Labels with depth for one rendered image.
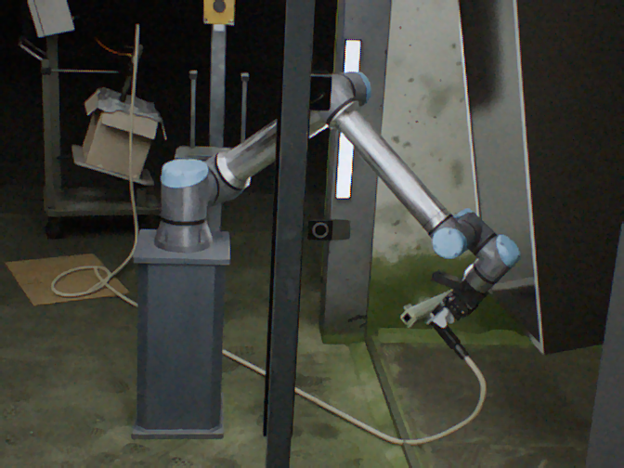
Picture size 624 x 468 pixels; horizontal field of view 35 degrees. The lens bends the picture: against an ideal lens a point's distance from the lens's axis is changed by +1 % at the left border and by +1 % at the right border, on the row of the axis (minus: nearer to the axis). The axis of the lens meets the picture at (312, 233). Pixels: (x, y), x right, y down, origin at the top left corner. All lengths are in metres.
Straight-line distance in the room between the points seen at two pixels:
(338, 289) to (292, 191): 2.17
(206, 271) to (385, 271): 1.11
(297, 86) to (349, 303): 2.30
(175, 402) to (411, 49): 1.61
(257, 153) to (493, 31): 0.89
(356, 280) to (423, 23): 1.07
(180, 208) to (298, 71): 1.38
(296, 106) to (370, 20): 1.98
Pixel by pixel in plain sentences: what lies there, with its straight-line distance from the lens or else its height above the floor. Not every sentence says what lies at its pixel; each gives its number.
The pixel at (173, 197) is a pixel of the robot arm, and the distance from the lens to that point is 3.14.
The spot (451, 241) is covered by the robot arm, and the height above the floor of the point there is 0.84.
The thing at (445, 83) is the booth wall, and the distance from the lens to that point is 3.88.
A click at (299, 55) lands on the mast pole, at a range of 1.83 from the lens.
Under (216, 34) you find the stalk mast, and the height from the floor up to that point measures 1.25.
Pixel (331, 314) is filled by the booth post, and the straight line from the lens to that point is 4.07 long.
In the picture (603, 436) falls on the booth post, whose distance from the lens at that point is 1.24.
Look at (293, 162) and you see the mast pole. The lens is 1.86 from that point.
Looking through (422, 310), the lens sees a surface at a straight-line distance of 3.01.
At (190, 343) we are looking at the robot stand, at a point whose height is 0.34.
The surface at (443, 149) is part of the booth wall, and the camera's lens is 3.93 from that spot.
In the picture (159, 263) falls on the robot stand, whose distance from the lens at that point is 3.12.
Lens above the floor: 1.63
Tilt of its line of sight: 17 degrees down
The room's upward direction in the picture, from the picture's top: 3 degrees clockwise
